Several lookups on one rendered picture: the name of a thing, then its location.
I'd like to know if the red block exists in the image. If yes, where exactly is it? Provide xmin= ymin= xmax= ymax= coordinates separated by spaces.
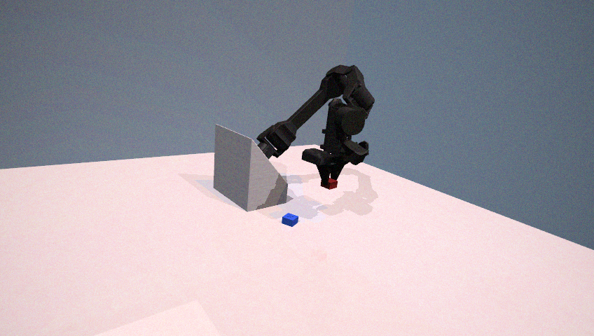
xmin=320 ymin=178 xmax=338 ymax=190

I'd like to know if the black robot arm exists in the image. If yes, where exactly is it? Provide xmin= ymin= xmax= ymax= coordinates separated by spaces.
xmin=256 ymin=65 xmax=375 ymax=165

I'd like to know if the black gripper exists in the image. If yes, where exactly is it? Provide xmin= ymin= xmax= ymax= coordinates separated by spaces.
xmin=302 ymin=126 xmax=350 ymax=186

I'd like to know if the blue block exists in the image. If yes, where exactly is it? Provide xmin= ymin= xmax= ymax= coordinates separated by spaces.
xmin=282 ymin=213 xmax=298 ymax=227

